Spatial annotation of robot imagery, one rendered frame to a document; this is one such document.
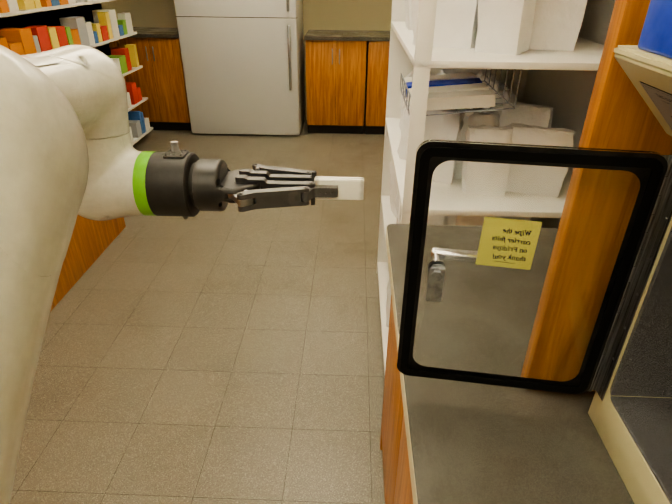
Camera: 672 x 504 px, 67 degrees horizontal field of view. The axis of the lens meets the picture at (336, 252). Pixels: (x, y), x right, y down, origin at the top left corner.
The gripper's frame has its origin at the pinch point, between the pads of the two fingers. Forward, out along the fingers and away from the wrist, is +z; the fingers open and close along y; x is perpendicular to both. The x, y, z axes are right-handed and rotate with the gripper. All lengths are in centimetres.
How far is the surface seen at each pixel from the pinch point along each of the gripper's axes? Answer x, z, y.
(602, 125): -9.9, 34.0, -0.9
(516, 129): 17, 54, 96
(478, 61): -6, 35, 78
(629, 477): 35, 42, -19
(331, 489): 130, -2, 45
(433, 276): 10.8, 13.7, -5.8
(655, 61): -19.9, 30.5, -15.1
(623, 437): 31, 42, -15
